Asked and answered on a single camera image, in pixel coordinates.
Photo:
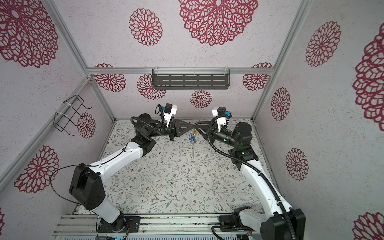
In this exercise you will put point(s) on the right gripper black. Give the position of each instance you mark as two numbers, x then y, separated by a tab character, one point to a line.
211	136

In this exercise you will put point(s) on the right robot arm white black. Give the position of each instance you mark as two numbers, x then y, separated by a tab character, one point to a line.
261	186

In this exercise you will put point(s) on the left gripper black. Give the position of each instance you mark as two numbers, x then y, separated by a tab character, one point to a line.
177	129

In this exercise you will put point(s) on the blue key tag middle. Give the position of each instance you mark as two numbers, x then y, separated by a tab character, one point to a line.
192	138

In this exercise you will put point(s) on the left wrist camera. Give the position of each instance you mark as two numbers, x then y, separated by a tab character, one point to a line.
167	112

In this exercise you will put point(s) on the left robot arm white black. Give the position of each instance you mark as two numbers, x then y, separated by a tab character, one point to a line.
87	185

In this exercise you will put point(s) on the black wire wall basket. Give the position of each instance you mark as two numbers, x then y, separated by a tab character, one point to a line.
65	117

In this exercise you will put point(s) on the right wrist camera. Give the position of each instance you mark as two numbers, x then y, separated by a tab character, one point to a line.
223	121

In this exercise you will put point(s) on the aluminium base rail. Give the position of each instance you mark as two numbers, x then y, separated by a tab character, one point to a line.
148	227

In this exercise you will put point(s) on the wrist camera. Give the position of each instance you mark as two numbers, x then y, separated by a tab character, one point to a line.
223	121
167	112

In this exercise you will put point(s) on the grey slotted wall shelf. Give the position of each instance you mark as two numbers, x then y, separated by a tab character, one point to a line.
191	80

